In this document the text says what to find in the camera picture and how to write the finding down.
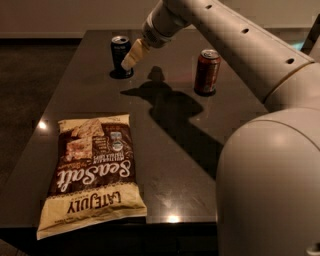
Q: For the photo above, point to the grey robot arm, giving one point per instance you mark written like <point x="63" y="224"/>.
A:
<point x="268" y="177"/>

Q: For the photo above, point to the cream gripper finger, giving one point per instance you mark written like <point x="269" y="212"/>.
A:
<point x="138" y="51"/>

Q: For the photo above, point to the dark blue pepsi can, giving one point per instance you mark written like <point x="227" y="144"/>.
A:
<point x="120" y="46"/>

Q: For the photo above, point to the red-brown soda can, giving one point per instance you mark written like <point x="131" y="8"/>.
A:
<point x="207" y="72"/>

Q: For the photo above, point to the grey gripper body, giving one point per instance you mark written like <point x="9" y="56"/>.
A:
<point x="156" y="37"/>

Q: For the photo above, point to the Late July chips bag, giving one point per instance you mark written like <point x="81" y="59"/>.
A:
<point x="94" y="180"/>

